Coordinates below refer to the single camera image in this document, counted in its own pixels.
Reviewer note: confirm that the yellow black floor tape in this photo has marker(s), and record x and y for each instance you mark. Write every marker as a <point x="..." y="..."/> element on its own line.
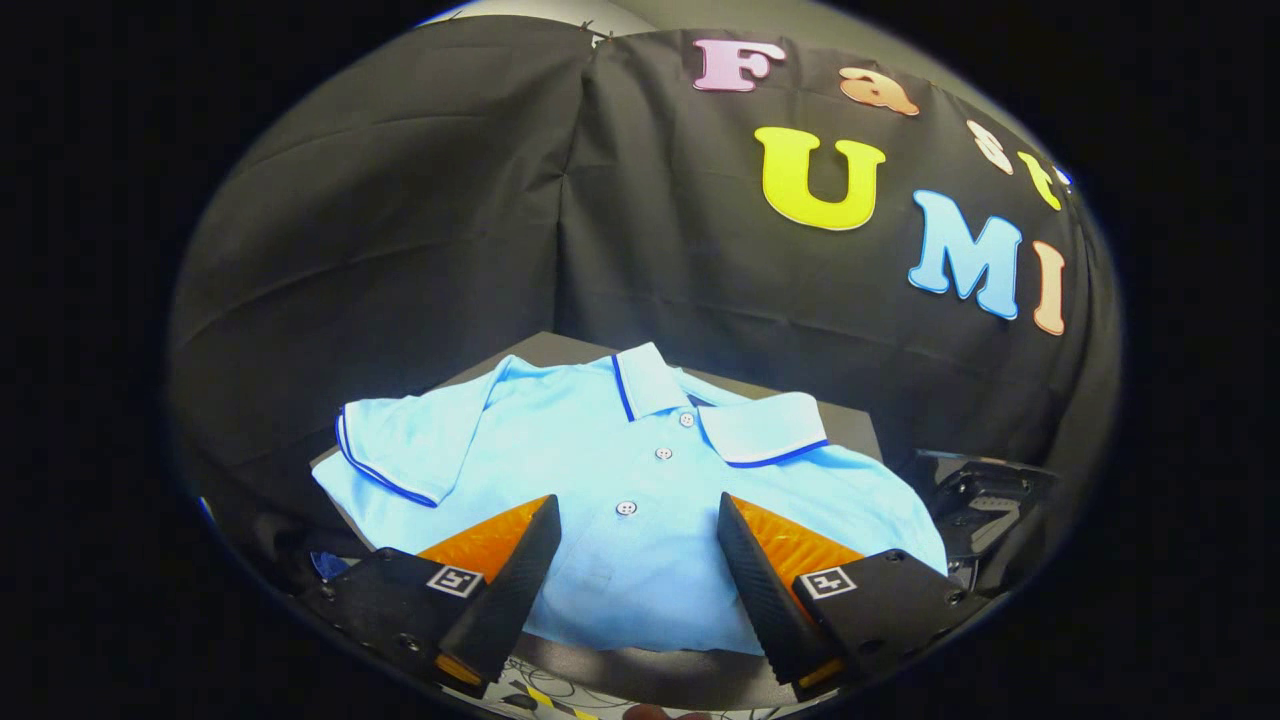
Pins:
<point x="550" y="700"/>

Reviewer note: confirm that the light blue polo shirt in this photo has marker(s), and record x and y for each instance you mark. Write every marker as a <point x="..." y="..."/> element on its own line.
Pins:
<point x="640" y="560"/>

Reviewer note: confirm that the black backdrop cloth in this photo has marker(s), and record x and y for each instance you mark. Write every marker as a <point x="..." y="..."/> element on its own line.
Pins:
<point x="450" y="220"/>

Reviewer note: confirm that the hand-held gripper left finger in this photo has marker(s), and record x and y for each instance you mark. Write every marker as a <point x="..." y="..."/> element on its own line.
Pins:
<point x="515" y="590"/>

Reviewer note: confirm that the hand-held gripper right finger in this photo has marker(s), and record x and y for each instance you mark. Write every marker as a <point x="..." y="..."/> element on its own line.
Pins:
<point x="762" y="590"/>

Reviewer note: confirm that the grey cabinet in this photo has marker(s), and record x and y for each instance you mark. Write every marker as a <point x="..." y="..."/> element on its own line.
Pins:
<point x="650" y="675"/>

